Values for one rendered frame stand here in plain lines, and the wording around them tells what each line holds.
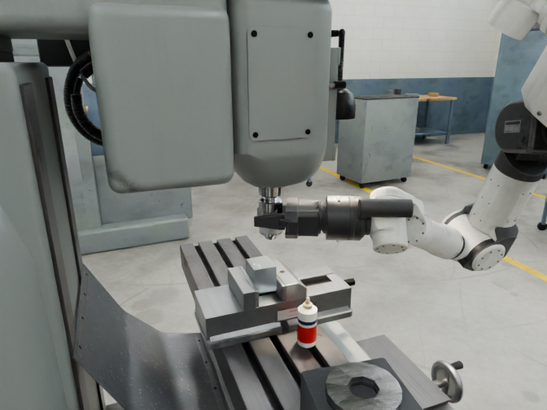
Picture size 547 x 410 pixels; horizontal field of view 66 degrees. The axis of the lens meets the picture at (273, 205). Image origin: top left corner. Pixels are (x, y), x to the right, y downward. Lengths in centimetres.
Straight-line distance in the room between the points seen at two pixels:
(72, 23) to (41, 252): 30
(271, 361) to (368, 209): 36
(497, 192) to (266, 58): 54
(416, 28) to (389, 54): 74
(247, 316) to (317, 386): 39
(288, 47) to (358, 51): 780
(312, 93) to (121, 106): 30
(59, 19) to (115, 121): 14
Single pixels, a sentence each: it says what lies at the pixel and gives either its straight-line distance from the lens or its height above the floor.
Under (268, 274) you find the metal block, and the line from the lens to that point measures 93.
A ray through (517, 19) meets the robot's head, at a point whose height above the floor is 159.
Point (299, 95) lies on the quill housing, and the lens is 70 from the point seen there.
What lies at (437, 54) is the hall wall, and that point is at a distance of 956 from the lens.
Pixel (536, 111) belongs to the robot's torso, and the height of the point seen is 145.
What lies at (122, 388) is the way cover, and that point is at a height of 100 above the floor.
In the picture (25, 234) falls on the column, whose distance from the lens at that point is 62.
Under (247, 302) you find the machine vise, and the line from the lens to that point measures 91.
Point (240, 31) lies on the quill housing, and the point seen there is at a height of 157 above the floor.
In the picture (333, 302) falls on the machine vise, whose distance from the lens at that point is 101.
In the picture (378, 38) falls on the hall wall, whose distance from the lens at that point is 872.
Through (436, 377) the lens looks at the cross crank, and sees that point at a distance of 142.
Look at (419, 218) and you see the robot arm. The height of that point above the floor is 122.
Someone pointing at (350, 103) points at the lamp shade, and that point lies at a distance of 91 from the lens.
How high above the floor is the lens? 153
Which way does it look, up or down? 19 degrees down
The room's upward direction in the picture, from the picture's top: straight up
